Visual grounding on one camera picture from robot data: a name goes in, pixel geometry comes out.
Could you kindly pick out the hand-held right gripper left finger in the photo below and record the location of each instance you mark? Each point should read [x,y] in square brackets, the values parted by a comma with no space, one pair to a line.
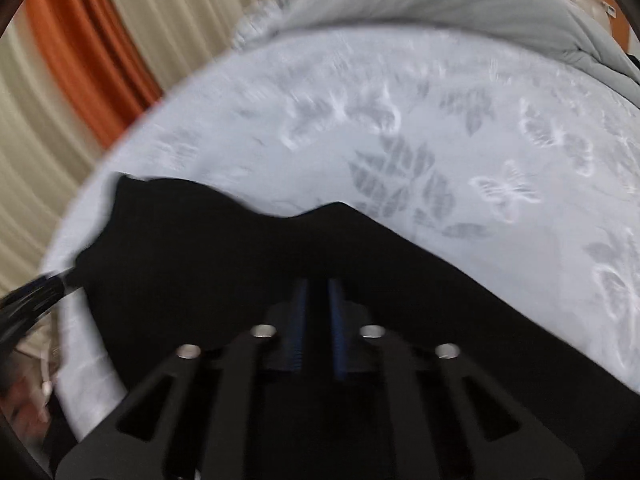
[300,325]

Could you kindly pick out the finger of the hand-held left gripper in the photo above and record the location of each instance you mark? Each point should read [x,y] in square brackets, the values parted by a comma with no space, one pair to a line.
[35,297]

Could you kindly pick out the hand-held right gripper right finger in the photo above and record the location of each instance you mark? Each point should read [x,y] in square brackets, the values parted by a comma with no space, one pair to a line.
[337,330]

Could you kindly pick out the black pants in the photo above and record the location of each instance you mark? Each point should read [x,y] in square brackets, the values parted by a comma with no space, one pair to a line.
[200,260]

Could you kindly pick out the butterfly print bed sheet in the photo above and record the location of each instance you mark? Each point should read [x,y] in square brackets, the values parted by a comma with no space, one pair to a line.
[325,90]

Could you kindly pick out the orange curtain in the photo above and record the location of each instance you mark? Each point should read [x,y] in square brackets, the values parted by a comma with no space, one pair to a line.
[95,50]

